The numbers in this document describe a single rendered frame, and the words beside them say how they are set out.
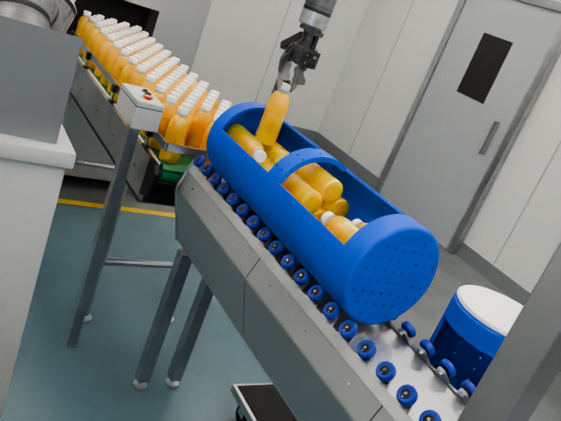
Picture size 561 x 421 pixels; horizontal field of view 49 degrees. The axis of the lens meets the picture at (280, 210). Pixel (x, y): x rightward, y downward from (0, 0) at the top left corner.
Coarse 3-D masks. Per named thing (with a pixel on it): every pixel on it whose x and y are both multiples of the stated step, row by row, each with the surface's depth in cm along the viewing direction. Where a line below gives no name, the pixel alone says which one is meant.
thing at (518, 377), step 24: (552, 264) 79; (552, 288) 78; (528, 312) 81; (552, 312) 78; (528, 336) 80; (552, 336) 78; (504, 360) 83; (528, 360) 80; (552, 360) 80; (480, 384) 86; (504, 384) 82; (528, 384) 80; (480, 408) 85; (504, 408) 82; (528, 408) 84
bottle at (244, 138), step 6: (234, 126) 208; (240, 126) 208; (228, 132) 208; (234, 132) 206; (240, 132) 204; (246, 132) 204; (234, 138) 205; (240, 138) 202; (246, 138) 200; (252, 138) 200; (240, 144) 201; (246, 144) 198; (252, 144) 198; (258, 144) 198; (246, 150) 198; (252, 150) 197; (252, 156) 197
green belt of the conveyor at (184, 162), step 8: (80, 56) 326; (104, 88) 287; (144, 136) 243; (160, 160) 225; (184, 160) 234; (192, 160) 238; (168, 168) 222; (176, 168) 225; (184, 168) 227; (168, 176) 223; (176, 176) 224
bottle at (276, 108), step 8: (272, 96) 200; (280, 96) 199; (288, 96) 200; (272, 104) 199; (280, 104) 199; (288, 104) 201; (264, 112) 202; (272, 112) 200; (280, 112) 200; (264, 120) 202; (272, 120) 201; (280, 120) 202; (264, 128) 202; (272, 128) 202; (256, 136) 204; (264, 136) 203; (272, 136) 203; (264, 144) 204; (272, 144) 205
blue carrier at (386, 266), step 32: (224, 128) 209; (256, 128) 215; (288, 128) 210; (224, 160) 198; (288, 160) 175; (320, 160) 175; (256, 192) 180; (288, 192) 167; (352, 192) 185; (288, 224) 165; (320, 224) 154; (384, 224) 145; (416, 224) 147; (320, 256) 152; (352, 256) 143; (384, 256) 145; (416, 256) 150; (352, 288) 145; (384, 288) 150; (416, 288) 156; (384, 320) 157
